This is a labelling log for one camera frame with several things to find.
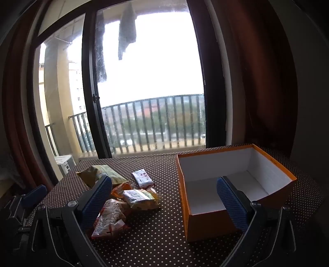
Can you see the brown polka dot tablecloth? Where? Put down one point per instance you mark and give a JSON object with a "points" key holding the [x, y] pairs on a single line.
{"points": [[154, 231]]}

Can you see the dark red curtain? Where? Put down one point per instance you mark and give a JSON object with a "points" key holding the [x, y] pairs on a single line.
{"points": [[257, 77], [18, 102]]}

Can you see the balcony drying rack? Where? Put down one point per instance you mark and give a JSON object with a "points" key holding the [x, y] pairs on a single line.
{"points": [[63, 39]]}

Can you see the burger gummy candy packet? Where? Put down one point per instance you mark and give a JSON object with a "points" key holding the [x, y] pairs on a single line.
{"points": [[138, 197]]}

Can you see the white air conditioner unit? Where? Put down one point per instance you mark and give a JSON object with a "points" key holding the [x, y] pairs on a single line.
{"points": [[65, 164]]}

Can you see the white and red snack packet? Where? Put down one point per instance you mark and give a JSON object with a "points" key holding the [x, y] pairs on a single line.
{"points": [[142, 178]]}

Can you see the black window frame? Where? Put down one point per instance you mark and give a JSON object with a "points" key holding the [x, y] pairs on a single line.
{"points": [[90, 102]]}

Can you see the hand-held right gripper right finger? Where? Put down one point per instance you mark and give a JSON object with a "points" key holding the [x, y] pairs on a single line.
{"points": [[231, 205]]}

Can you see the hanging dark towel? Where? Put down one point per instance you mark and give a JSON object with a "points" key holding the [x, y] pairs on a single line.
{"points": [[100, 59]]}

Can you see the orange white patterned snack bag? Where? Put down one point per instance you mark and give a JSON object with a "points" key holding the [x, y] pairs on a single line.
{"points": [[110, 215]]}

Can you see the balcony railing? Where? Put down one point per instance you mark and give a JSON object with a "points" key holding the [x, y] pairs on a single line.
{"points": [[154, 98]]}

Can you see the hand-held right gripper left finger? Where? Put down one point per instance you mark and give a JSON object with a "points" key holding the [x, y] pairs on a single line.
{"points": [[97, 200]]}

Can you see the black window latch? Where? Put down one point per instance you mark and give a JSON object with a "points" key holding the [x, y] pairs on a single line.
{"points": [[95, 98]]}

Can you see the green yellow chip bag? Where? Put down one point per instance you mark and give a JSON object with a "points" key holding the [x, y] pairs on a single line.
{"points": [[100, 170]]}

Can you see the orange cardboard box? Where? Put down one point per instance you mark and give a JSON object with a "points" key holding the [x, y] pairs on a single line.
{"points": [[205, 223]]}

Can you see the small orange snack packet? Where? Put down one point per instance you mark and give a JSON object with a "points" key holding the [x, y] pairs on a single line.
{"points": [[119, 190]]}

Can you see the hanging grey cloth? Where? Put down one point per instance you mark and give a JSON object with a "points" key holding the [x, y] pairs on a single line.
{"points": [[127, 33]]}

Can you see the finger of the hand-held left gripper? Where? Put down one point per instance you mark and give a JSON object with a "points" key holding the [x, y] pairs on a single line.
{"points": [[34, 192]]}

